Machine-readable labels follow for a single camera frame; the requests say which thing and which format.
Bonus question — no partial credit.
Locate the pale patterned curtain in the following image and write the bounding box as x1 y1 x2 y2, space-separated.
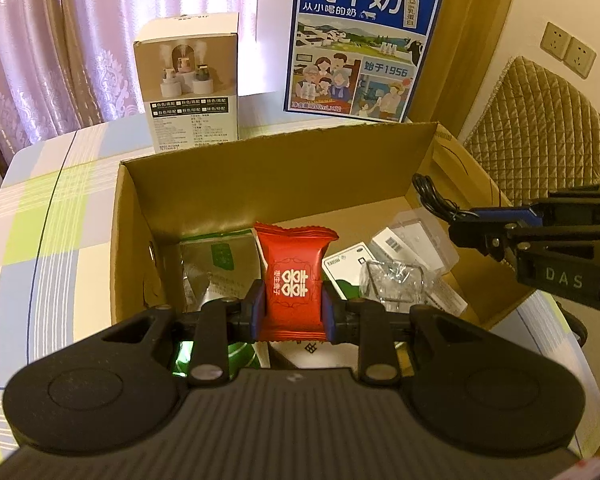
0 0 301 172

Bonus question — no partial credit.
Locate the blue milk carton box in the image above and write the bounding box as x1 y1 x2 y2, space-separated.
282 0 445 124

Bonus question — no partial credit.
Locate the white humidifier box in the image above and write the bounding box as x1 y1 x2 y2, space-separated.
132 11 241 154

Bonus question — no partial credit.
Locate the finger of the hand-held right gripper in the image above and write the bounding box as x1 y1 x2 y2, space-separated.
449 219 600 261
467 181 600 229

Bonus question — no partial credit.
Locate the red candy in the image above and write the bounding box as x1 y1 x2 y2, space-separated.
252 222 340 344

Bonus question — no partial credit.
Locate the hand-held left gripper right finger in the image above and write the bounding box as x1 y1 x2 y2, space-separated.
324 291 491 386

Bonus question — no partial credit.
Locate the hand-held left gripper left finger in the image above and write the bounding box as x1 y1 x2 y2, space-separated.
102 279 269 387

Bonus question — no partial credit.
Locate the brown cardboard box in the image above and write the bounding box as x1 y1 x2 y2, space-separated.
110 121 515 331

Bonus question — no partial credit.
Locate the chair with quilted cover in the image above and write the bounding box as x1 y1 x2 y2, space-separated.
459 56 600 346

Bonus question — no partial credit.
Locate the silver green foil pouch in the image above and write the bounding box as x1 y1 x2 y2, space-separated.
179 229 267 313

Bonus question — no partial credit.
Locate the green white spray box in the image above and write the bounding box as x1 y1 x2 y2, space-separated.
321 245 381 301

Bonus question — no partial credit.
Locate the brown wooden panel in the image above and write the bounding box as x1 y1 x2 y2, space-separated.
395 0 524 141

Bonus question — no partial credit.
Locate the beige wall socket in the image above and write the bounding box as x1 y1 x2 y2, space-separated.
539 22 574 61
565 35 599 80

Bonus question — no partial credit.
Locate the clear plastic case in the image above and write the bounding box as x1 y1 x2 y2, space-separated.
392 210 461 282

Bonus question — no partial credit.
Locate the black audio cable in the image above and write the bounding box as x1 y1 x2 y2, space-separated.
411 172 474 224

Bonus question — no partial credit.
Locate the clear plastic bag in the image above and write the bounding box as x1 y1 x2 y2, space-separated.
357 260 434 312

